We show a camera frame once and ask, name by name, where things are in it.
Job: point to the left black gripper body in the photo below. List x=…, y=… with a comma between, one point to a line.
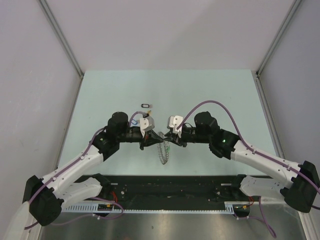
x=130, y=135

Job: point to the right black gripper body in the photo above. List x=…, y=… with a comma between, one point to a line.
x=190, y=134

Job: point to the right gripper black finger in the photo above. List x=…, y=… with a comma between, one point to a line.
x=169, y=136
x=172, y=140

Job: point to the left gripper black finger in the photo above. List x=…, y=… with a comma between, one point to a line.
x=150, y=142
x=156, y=135

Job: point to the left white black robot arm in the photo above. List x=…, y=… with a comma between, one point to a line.
x=49, y=195

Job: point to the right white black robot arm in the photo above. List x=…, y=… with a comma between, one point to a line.
x=297, y=184

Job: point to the blue key tag left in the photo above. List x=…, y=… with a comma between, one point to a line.
x=134, y=122

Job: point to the black key tag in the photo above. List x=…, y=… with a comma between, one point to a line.
x=146, y=106

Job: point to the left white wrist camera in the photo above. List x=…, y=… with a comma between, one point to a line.
x=146, y=124

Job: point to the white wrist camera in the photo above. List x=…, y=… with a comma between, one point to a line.
x=146, y=124
x=173, y=124

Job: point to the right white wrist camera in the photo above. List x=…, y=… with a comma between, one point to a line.
x=173, y=124

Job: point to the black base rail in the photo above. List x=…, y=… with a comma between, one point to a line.
x=214, y=187

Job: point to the white slotted cable duct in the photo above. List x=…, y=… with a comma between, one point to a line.
x=98, y=207

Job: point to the left aluminium frame post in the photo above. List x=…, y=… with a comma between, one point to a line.
x=48, y=13

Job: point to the aluminium frame post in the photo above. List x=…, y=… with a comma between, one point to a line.
x=279, y=35
x=48, y=13

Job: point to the aluminium side rail right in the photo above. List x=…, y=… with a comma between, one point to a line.
x=268, y=116

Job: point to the right aluminium frame post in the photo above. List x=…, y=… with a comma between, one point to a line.
x=279, y=35

